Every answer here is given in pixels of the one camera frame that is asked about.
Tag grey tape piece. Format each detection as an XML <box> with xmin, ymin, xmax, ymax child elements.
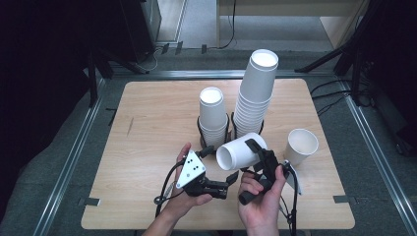
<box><xmin>78</xmin><ymin>197</ymin><xmax>101</xmax><ymax>207</ymax></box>
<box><xmin>332</xmin><ymin>194</ymin><xmax>350</xmax><ymax>205</ymax></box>

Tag black tripod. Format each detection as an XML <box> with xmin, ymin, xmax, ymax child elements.
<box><xmin>293</xmin><ymin>0</ymin><xmax>382</xmax><ymax>74</ymax></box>

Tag person's right hand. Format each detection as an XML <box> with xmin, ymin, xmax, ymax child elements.
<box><xmin>237</xmin><ymin>163</ymin><xmax>288</xmax><ymax>232</ymax></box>

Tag metal frame rail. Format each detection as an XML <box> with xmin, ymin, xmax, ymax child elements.
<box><xmin>32</xmin><ymin>78</ymin><xmax>108</xmax><ymax>236</ymax></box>
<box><xmin>337</xmin><ymin>78</ymin><xmax>417</xmax><ymax>236</ymax></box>

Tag short stack of paper cups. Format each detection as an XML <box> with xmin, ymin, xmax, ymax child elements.
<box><xmin>198</xmin><ymin>87</ymin><xmax>229</xmax><ymax>150</ymax></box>

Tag black hanging cable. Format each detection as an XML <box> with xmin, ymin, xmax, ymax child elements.
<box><xmin>217</xmin><ymin>0</ymin><xmax>238</xmax><ymax>50</ymax></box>

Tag right hand-held gripper cable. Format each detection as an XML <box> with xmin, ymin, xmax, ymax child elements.
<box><xmin>278</xmin><ymin>166</ymin><xmax>302</xmax><ymax>236</ymax></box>

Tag tall stack of paper cups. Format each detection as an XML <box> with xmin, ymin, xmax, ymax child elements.
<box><xmin>232</xmin><ymin>48</ymin><xmax>280</xmax><ymax>141</ymax></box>

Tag dark curtain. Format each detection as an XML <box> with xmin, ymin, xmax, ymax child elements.
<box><xmin>0</xmin><ymin>0</ymin><xmax>123</xmax><ymax>224</ymax></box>

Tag black floor cables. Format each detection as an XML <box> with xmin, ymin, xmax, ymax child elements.
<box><xmin>309</xmin><ymin>78</ymin><xmax>374</xmax><ymax>118</ymax></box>

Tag black double cup holder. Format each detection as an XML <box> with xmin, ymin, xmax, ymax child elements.
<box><xmin>196</xmin><ymin>112</ymin><xmax>266</xmax><ymax>154</ymax></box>

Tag white paper cup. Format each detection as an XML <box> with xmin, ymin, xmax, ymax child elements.
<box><xmin>214</xmin><ymin>131</ymin><xmax>268</xmax><ymax>172</ymax></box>
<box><xmin>282</xmin><ymin>128</ymin><xmax>320</xmax><ymax>168</ymax></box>

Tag light wooden furniture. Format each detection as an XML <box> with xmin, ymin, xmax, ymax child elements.
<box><xmin>214</xmin><ymin>0</ymin><xmax>372</xmax><ymax>50</ymax></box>

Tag person's left hand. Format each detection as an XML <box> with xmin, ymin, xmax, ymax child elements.
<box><xmin>161</xmin><ymin>141</ymin><xmax>214</xmax><ymax>224</ymax></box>

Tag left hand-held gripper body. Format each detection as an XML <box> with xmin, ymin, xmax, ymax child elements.
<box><xmin>175</xmin><ymin>149</ymin><xmax>231</xmax><ymax>201</ymax></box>

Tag left hand-held gripper cable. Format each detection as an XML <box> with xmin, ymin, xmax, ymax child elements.
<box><xmin>153</xmin><ymin>159</ymin><xmax>189</xmax><ymax>219</ymax></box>

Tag white floor cable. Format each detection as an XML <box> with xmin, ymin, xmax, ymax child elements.
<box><xmin>135</xmin><ymin>45</ymin><xmax>165</xmax><ymax>74</ymax></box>

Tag black cabinet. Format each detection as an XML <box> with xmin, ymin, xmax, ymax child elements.
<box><xmin>118</xmin><ymin>0</ymin><xmax>162</xmax><ymax>65</ymax></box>

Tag hand-held gripper cable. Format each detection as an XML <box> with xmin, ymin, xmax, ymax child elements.
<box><xmin>153</xmin><ymin>159</ymin><xmax>189</xmax><ymax>219</ymax></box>
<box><xmin>278</xmin><ymin>166</ymin><xmax>302</xmax><ymax>236</ymax></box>

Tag black metal stand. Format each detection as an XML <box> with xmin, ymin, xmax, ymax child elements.
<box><xmin>86</xmin><ymin>48</ymin><xmax>114</xmax><ymax>108</ymax></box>

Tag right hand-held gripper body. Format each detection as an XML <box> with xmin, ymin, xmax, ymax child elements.
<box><xmin>238</xmin><ymin>148</ymin><xmax>303</xmax><ymax>207</ymax></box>

